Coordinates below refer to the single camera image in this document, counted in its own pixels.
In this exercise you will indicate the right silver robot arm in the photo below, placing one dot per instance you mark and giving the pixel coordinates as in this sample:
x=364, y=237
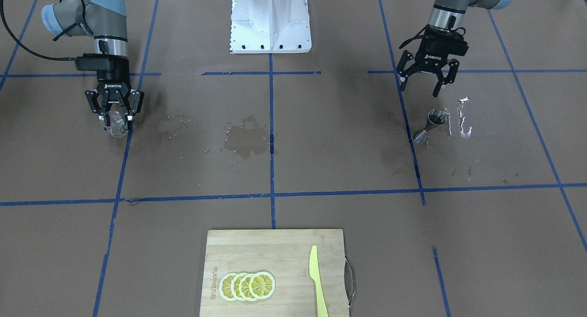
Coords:
x=105, y=21

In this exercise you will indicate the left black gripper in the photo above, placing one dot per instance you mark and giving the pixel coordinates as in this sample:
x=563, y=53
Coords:
x=429, y=60

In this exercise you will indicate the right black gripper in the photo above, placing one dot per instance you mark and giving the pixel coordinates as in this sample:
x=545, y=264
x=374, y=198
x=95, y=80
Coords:
x=113, y=78

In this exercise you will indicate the lemon slice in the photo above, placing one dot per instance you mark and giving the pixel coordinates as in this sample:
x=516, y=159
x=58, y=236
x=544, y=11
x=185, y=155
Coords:
x=226, y=287
x=244, y=288
x=235, y=286
x=262, y=285

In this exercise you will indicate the yellow plastic knife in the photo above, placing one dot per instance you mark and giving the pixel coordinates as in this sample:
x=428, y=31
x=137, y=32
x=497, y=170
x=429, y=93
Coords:
x=314, y=270

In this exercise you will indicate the steel jigger measuring cup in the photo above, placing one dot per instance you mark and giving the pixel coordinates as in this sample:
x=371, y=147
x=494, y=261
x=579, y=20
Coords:
x=435, y=119

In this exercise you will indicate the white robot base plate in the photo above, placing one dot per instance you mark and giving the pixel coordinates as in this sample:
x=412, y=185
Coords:
x=270, y=26

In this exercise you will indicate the clear glass shaker cup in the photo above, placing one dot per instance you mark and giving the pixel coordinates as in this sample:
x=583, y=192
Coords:
x=115, y=123

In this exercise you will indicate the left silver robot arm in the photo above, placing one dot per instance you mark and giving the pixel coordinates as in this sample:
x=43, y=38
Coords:
x=449, y=14

